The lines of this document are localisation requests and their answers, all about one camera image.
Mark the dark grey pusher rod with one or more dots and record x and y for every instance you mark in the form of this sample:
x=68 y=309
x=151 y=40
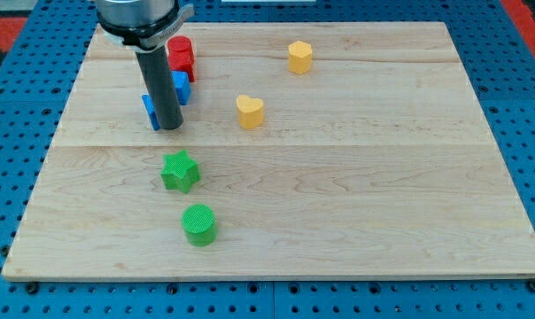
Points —
x=160 y=85

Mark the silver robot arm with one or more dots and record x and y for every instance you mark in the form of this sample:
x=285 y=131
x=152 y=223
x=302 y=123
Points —
x=145 y=26

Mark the yellow heart block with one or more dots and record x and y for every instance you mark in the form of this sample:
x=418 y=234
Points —
x=250 y=111

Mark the green star block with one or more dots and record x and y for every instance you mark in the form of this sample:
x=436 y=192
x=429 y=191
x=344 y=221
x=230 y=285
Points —
x=179 y=172

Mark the red cylinder block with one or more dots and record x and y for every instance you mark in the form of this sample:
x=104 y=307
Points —
x=181 y=44

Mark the blue cube block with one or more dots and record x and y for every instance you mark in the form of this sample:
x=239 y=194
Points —
x=182 y=86

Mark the blue flat block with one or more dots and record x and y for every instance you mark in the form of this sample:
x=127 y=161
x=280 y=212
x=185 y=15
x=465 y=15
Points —
x=148 y=105

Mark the yellow hexagon block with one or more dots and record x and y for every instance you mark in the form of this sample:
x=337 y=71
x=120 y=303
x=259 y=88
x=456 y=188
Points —
x=300 y=57

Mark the green cylinder block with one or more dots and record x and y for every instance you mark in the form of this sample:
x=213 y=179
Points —
x=198 y=224

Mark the wooden board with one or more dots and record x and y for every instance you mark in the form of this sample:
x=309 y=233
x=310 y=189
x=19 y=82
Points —
x=376 y=164

